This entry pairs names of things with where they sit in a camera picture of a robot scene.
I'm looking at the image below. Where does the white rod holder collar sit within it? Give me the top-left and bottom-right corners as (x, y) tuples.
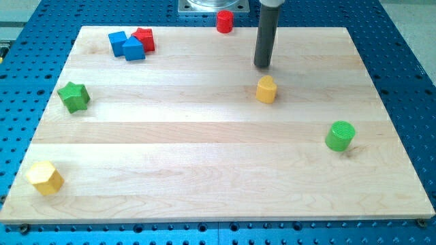
(260, 0), (285, 7)

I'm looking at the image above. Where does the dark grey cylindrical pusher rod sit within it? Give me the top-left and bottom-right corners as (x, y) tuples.
(253, 4), (281, 67)

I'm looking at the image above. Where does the yellow heart block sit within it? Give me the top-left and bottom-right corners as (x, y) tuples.
(255, 75), (277, 103)

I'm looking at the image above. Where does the red cylinder block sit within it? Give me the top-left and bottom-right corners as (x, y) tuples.
(216, 10), (234, 33)

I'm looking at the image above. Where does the red star block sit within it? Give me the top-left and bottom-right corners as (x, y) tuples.
(131, 27), (155, 52)

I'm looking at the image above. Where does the blue perforated metal table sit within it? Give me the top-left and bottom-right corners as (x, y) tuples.
(1, 1), (435, 244)

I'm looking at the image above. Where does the green cylinder block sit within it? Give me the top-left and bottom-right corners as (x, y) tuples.
(325, 120), (356, 152)

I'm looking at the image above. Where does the blue cube block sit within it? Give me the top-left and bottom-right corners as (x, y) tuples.
(108, 31), (127, 57)

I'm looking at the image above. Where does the light wooden board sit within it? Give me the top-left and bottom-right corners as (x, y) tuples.
(1, 26), (435, 224)

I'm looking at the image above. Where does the green star block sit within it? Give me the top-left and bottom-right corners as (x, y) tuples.
(57, 82), (90, 114)

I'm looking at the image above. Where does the yellow hexagon block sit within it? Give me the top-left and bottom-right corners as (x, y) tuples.
(25, 161), (65, 196)

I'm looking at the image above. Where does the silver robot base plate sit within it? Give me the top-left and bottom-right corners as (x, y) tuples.
(178, 0), (250, 14)

